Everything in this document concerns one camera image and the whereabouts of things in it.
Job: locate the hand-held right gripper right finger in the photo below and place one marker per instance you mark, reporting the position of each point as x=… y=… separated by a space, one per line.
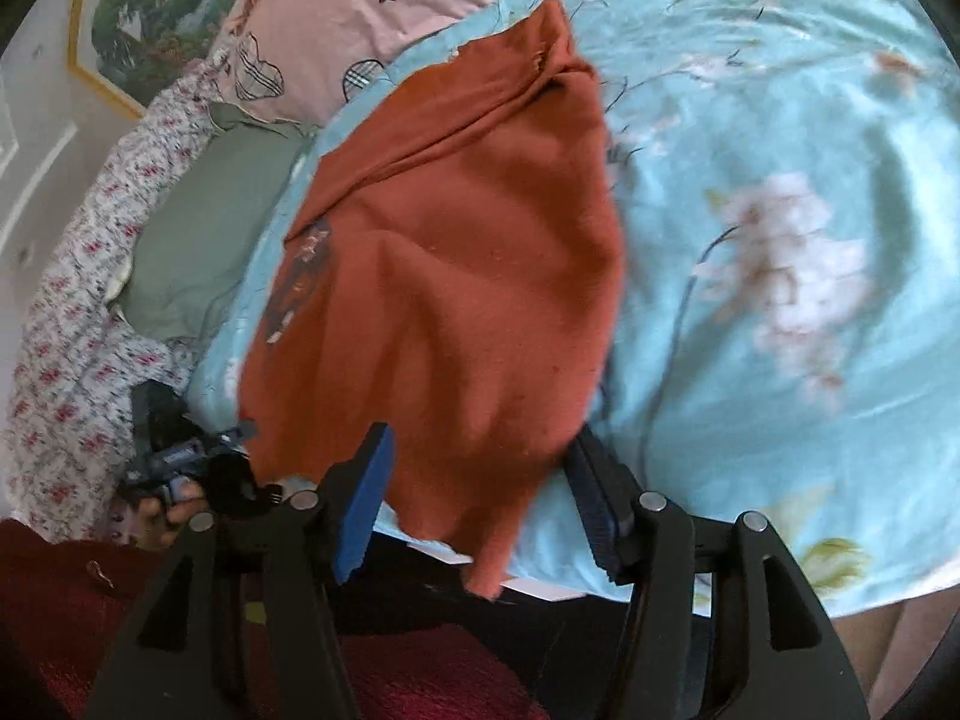
x=598 y=514

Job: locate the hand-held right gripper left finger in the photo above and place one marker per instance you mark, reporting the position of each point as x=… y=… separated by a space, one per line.
x=371 y=501

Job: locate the rust orange small shirt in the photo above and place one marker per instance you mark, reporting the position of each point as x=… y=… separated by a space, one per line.
x=450 y=285

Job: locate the person's left hand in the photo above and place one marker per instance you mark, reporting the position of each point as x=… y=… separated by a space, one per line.
x=161 y=514

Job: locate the white red floral cloth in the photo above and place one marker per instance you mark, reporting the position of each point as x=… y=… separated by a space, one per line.
x=97 y=315

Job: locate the dark red carpet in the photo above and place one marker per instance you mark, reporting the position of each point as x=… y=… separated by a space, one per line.
x=67 y=615

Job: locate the green cloth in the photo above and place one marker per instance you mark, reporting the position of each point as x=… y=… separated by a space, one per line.
x=202 y=232

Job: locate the light blue floral bedsheet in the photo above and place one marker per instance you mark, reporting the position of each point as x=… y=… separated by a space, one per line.
x=757 y=262

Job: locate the pink heart print pillow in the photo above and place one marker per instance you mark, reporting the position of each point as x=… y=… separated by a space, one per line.
x=352 y=22

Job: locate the framed landscape wall picture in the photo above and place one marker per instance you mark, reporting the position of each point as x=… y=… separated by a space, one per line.
x=146 y=7

